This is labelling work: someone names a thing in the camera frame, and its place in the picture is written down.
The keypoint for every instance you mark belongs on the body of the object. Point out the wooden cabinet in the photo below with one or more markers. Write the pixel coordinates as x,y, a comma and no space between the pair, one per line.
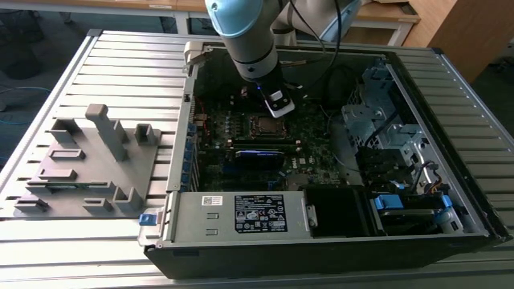
462,30

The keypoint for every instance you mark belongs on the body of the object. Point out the black hard disk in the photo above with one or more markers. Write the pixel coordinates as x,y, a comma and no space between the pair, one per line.
404,221

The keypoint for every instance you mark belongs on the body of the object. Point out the black RAM slot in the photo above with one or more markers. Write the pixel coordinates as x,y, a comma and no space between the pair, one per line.
260,146
260,139

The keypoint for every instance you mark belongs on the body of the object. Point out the green RAM stick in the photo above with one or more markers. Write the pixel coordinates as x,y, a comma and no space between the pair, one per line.
64,186

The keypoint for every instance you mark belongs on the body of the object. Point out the metal locking lever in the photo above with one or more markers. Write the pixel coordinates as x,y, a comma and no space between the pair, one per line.
272,136

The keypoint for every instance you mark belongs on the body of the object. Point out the grey parts rack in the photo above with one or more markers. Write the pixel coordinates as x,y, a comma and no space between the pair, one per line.
100,180

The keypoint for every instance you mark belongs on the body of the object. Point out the grey power supply unit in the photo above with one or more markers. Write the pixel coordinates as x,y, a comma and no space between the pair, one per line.
192,222

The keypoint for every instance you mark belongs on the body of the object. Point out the blue case latch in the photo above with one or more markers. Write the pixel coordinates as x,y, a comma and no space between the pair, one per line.
145,219

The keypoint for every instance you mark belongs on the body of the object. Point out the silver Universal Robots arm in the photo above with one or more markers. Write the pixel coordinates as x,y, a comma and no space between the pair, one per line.
252,51

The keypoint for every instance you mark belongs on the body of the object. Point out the white-rimmed wrist camera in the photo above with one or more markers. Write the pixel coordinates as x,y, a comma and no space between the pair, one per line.
280,105

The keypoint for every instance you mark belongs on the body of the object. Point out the green motherboard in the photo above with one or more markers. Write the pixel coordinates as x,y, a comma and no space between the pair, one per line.
316,150

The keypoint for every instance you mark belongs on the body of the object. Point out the bronze chipset heatsink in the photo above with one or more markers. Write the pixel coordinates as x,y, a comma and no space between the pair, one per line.
296,182

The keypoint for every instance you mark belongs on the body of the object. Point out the silver CPU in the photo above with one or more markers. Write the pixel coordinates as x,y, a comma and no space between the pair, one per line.
267,125

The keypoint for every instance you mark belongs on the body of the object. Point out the wooden desk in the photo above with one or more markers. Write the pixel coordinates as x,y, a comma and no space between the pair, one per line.
384,13

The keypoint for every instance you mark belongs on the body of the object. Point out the black office chair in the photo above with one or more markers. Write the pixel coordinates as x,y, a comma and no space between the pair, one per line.
20,54

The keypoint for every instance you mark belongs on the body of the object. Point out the black open PC case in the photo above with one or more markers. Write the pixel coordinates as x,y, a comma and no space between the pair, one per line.
240,262

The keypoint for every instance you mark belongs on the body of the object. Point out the silver metal drive cage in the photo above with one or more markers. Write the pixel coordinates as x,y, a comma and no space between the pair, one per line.
360,114

